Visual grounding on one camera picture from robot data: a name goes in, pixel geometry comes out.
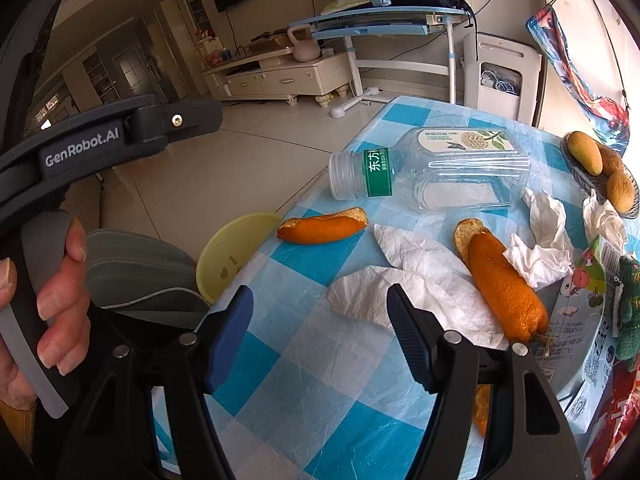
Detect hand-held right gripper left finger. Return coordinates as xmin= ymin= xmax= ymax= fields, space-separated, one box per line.
xmin=55 ymin=285 xmax=255 ymax=480

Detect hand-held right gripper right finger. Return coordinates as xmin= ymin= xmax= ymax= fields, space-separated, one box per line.
xmin=386 ymin=284 xmax=586 ymax=480

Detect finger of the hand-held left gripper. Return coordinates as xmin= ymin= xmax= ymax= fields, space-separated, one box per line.
xmin=127 ymin=95 xmax=224 ymax=153

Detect white paper tissue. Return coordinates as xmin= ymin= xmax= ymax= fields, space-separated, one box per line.
xmin=374 ymin=224 xmax=473 ymax=281
xmin=327 ymin=266 xmax=506 ymax=351

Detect yellow stool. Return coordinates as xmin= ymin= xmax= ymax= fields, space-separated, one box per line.
xmin=196 ymin=212 xmax=283 ymax=306

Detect large orange peel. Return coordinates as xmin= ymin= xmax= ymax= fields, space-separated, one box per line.
xmin=467 ymin=232 xmax=549 ymax=343

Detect pale orange peel piece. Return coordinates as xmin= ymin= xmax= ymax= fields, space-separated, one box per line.
xmin=453 ymin=218 xmax=491 ymax=263

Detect small orange peel strip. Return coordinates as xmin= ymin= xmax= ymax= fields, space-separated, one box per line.
xmin=277 ymin=207 xmax=369 ymax=246

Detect clear plastic bottle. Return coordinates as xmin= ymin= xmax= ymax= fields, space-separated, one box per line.
xmin=328 ymin=127 xmax=531 ymax=211

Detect light blue milk carton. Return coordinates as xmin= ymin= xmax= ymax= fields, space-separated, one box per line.
xmin=537 ymin=235 xmax=628 ymax=435

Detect person's left hand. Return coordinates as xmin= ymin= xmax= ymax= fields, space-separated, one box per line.
xmin=0 ymin=217 xmax=92 ymax=408

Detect blue white checked tablecloth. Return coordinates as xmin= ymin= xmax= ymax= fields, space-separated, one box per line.
xmin=150 ymin=95 xmax=640 ymax=480

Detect cream television cabinet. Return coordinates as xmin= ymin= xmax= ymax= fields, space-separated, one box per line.
xmin=202 ymin=50 xmax=353 ymax=107

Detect white display cabinet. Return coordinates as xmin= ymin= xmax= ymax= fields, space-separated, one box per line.
xmin=160 ymin=0 xmax=223 ymax=68

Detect brown cardboard box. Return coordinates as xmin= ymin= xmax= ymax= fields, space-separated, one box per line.
xmin=248 ymin=36 xmax=295 ymax=56

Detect pink kettlebell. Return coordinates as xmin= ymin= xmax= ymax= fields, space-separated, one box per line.
xmin=286 ymin=25 xmax=321 ymax=63

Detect blue white study desk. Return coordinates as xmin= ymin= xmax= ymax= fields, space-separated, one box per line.
xmin=288 ymin=2 xmax=473 ymax=121

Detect green plush toy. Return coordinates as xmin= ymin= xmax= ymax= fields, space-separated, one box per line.
xmin=612 ymin=255 xmax=640 ymax=373

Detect red snack bag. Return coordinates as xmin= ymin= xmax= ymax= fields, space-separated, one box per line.
xmin=582 ymin=360 xmax=640 ymax=478

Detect dark woven basket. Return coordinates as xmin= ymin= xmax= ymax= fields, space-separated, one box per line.
xmin=560 ymin=132 xmax=640 ymax=218

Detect small yellow mango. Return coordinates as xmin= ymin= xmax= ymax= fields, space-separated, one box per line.
xmin=606 ymin=172 xmax=635 ymax=213

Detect white air purifier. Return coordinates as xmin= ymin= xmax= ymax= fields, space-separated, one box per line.
xmin=462 ymin=32 xmax=543 ymax=126

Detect colourful printed hanging bag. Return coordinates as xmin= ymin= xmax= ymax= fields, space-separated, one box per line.
xmin=525 ymin=2 xmax=632 ymax=151

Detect bundle of white cables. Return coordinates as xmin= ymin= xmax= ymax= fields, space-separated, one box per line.
xmin=481 ymin=67 xmax=521 ymax=95

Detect black hanging cord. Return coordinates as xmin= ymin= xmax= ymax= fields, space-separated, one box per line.
xmin=547 ymin=0 xmax=632 ymax=111

